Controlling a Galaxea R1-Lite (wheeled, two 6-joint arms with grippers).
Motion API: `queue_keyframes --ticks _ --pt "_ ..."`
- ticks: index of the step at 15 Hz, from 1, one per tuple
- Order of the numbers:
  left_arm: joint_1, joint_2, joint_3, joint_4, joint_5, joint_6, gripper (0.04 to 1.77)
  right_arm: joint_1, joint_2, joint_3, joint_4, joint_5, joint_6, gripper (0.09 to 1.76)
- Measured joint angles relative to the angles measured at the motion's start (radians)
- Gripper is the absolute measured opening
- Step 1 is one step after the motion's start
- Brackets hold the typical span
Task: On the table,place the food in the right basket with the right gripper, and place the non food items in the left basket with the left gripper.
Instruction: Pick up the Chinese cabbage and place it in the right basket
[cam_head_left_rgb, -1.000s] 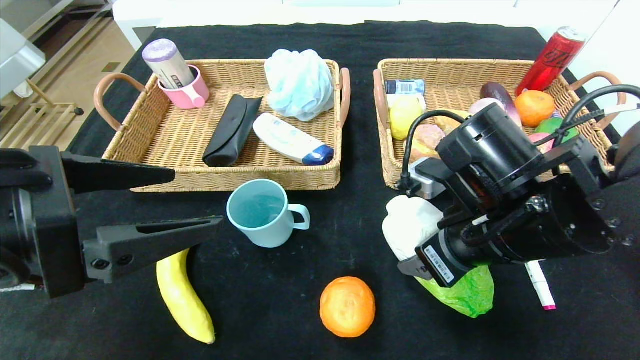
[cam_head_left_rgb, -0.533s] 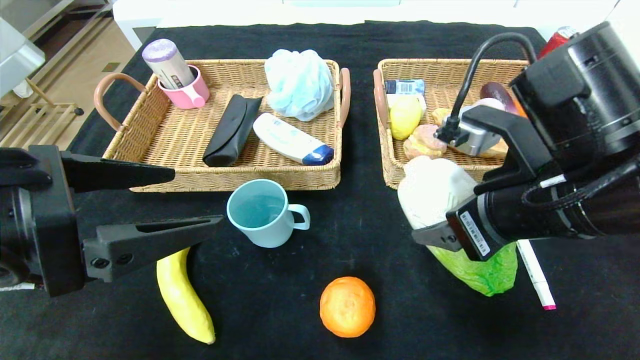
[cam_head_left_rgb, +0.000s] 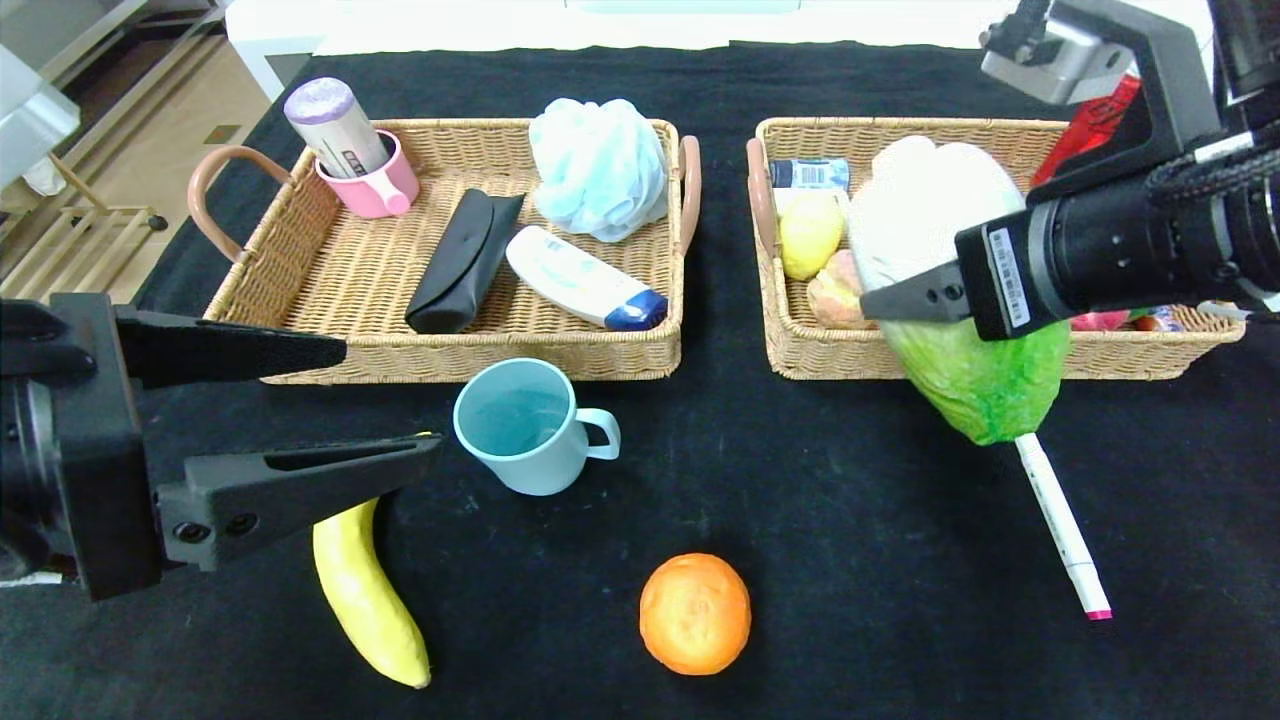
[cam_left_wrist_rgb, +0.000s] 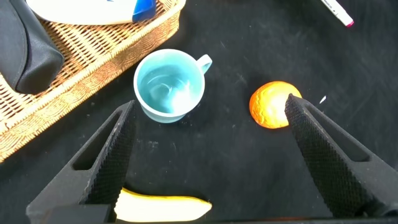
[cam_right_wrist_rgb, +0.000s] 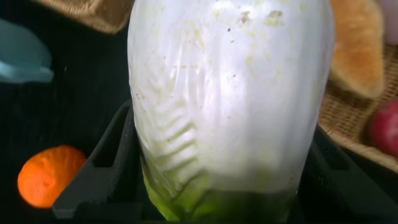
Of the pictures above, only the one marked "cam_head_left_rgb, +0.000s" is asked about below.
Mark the light blue mug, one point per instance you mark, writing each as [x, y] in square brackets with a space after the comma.
[538, 474]

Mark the pink plastic cup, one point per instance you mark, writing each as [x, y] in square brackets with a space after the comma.
[383, 193]

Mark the white marker with pink cap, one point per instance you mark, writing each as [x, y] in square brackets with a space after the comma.
[1060, 520]

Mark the wooden platform with rails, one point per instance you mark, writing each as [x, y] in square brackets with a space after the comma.
[130, 60]

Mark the yellow banana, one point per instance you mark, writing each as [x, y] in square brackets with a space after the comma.
[365, 600]

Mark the white cloth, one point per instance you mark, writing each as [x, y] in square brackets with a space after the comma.
[30, 120]

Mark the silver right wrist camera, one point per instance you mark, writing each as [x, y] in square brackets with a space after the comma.
[1070, 65]

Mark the blue red snack packet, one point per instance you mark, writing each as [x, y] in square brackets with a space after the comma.
[1155, 322]

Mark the red soda can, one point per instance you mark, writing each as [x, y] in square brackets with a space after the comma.
[1085, 135]

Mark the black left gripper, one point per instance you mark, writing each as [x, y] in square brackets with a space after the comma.
[105, 445]

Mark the grey tube with purple cap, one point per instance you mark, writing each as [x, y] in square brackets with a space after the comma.
[333, 122]

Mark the white green napa cabbage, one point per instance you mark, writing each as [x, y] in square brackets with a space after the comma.
[930, 200]

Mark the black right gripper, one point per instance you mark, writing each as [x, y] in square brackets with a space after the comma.
[1005, 277]

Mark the cream puff pastry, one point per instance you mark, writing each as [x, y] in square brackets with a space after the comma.
[835, 290]

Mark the red apple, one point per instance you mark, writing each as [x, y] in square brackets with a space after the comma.
[1100, 320]

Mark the small white blue package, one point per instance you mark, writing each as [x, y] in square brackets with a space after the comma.
[810, 174]

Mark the white bottle with blue cap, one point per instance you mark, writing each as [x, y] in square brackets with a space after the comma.
[568, 273]

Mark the black right camera bracket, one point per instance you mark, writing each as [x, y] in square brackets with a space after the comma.
[1170, 80]

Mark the black glasses case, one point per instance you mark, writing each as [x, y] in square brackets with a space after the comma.
[458, 268]

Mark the light blue bath pouf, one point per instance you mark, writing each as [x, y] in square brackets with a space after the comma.
[598, 168]

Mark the orange fruit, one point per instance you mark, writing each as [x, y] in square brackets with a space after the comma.
[695, 615]

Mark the yellow lemon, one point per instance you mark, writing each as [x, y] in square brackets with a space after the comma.
[810, 235]

